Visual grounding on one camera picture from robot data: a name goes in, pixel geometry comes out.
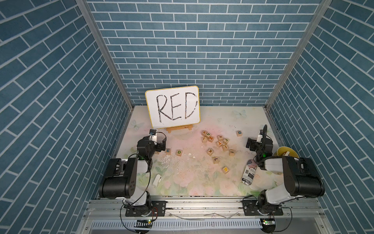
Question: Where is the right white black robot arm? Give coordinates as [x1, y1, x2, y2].
[242, 134, 325, 216]

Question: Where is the yellow marker cup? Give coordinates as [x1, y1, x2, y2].
[277, 146, 299, 158]

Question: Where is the white whiteboard reading RED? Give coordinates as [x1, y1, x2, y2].
[145, 86, 201, 129]

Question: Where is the wooden block purple L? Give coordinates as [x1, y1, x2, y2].
[212, 157, 220, 164]

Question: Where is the flag printed metal tin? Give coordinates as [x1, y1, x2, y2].
[242, 160, 257, 186]

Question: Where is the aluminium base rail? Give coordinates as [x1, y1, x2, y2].
[78, 196, 333, 234]

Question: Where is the wooden block green I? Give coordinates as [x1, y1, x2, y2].
[229, 149, 236, 156]

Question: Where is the wooden block green letter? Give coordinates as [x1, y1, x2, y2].
[176, 150, 183, 157]

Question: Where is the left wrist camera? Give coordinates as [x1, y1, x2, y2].
[149, 129, 157, 142]

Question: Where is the wooden block yellow letter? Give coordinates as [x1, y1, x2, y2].
[222, 166, 229, 174]

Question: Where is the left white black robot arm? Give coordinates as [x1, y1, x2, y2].
[99, 134, 167, 217]

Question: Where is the wooden whiteboard easel stand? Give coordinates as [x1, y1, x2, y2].
[166, 124, 193, 133]

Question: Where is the wooden block blue D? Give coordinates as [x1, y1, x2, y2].
[236, 130, 243, 137]

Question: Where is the small white eraser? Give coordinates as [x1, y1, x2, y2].
[152, 174, 162, 187]

